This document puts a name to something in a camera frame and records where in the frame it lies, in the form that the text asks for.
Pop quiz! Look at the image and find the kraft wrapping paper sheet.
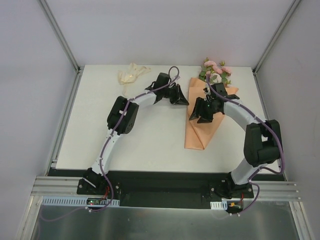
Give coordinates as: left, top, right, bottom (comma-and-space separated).
184, 77, 240, 151

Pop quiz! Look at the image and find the pink fake flower stem four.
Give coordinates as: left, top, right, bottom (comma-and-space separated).
209, 73, 228, 84

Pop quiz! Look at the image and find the pink fake flower stem three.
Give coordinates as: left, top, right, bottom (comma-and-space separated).
221, 77, 231, 88

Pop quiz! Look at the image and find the pink fake flower stem one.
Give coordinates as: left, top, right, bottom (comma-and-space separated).
219, 60, 232, 80

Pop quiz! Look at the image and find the pink fake flower stem two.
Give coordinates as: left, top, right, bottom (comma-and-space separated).
199, 58, 220, 77

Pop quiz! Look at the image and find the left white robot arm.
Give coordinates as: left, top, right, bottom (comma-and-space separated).
76, 72, 189, 195

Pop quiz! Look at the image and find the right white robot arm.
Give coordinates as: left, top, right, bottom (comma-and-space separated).
189, 83, 283, 199

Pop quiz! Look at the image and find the cream ribbon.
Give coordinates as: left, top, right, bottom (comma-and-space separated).
117, 62, 151, 97

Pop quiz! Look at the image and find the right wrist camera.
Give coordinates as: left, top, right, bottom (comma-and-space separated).
203, 87, 211, 98

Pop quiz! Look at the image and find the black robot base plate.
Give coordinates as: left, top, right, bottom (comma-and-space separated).
76, 169, 254, 209

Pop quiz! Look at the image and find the right white cable duct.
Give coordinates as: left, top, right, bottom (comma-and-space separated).
210, 201, 228, 211

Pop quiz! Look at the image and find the white cable duct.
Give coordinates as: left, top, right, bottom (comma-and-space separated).
210, 201, 228, 211
42, 196, 120, 208

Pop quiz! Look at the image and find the right aluminium frame post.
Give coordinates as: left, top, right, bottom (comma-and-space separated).
252, 0, 302, 76

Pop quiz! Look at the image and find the aluminium frame post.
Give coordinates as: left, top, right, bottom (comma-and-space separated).
37, 0, 81, 73
252, 0, 302, 76

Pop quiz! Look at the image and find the left white cable duct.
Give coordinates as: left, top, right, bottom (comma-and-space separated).
42, 196, 120, 208

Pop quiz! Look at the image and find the left aluminium frame post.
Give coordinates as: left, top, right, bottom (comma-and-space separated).
37, 0, 81, 73

